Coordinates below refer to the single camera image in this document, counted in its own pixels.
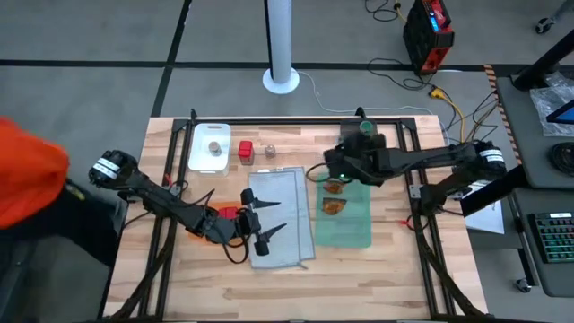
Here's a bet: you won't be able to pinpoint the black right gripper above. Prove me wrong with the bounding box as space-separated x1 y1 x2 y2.
323 132 387 186

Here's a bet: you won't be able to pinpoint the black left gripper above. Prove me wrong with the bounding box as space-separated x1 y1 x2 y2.
230 188 289 258

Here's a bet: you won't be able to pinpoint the brown food pieces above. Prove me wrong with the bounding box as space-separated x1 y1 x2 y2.
321 196 349 216

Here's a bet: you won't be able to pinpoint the grey waffle dish cloth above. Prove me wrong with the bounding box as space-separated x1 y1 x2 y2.
247 166 317 270

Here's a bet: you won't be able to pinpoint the grey plastic bin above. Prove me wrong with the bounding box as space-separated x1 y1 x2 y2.
339 118 381 149

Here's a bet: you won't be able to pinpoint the orange translucent plastic bin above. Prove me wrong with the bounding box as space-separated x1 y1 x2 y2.
187 201 246 246

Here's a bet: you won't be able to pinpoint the green translucent mat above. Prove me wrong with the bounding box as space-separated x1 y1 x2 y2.
315 173 374 250

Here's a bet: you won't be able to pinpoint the red cube block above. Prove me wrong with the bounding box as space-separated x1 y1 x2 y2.
237 140 256 166

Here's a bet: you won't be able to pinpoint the white plastic bin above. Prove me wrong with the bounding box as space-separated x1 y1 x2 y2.
187 122 232 177

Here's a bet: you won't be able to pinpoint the red and black toolbox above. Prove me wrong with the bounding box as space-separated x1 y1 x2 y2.
402 0 456 76

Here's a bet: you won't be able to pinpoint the white pole with round base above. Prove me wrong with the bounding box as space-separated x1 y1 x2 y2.
262 0 300 95

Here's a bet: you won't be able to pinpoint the white paper sheet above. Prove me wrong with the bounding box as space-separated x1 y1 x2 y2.
464 199 507 236

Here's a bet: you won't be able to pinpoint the grey desk with striped edge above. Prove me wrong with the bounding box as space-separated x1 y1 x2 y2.
486 29 574 189

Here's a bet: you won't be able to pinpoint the clear plastic bag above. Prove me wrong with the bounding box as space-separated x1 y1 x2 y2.
528 71 574 138

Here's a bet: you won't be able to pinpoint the blue screen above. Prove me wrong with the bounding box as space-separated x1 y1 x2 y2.
545 99 574 126

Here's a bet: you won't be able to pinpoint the backlit black keyboard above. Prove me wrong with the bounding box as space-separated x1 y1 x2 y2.
527 211 574 265

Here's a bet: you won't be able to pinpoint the person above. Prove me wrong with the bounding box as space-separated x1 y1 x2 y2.
0 115 120 270

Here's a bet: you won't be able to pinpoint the grey desk with keyboard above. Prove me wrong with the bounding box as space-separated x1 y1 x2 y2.
460 168 574 298

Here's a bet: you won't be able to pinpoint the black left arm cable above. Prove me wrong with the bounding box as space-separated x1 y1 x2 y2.
196 188 250 265

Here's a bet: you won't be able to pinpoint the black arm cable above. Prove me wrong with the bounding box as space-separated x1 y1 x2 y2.
305 161 335 184
196 188 250 265

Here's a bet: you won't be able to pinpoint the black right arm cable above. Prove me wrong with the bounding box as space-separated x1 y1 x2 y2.
305 161 335 184

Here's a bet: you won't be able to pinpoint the white floor cable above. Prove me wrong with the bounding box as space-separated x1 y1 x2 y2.
298 70 454 149

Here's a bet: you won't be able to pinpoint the black floor cable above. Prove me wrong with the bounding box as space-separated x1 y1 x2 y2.
363 0 403 22
465 89 501 144
366 57 439 93

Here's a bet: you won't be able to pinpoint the yellow power cable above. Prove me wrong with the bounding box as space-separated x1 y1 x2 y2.
428 87 467 149

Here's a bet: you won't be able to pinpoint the coiled black cable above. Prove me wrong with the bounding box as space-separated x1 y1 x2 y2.
550 141 574 177

